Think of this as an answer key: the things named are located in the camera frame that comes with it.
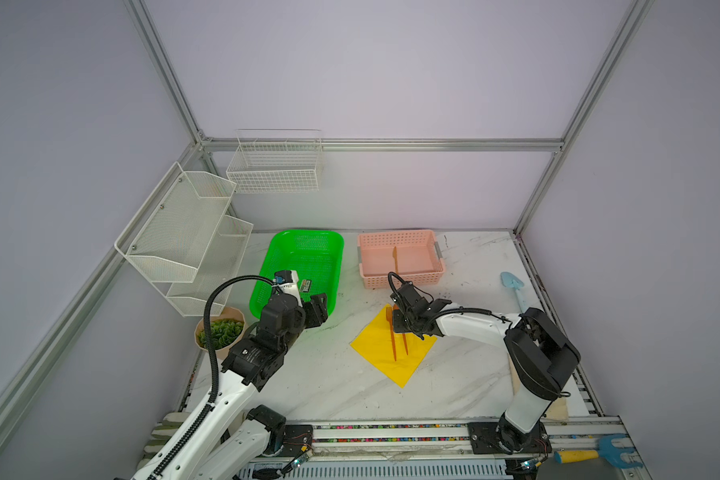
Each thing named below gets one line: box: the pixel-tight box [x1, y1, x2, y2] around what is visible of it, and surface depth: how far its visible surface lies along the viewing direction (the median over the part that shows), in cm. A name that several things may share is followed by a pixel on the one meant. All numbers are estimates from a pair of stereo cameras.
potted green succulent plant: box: [194, 306, 246, 360], surface depth 82 cm
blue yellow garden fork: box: [554, 434, 643, 469], surface depth 72 cm
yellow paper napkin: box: [350, 304, 438, 388], surface depth 91 cm
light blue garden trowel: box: [500, 271, 527, 313], surface depth 106 cm
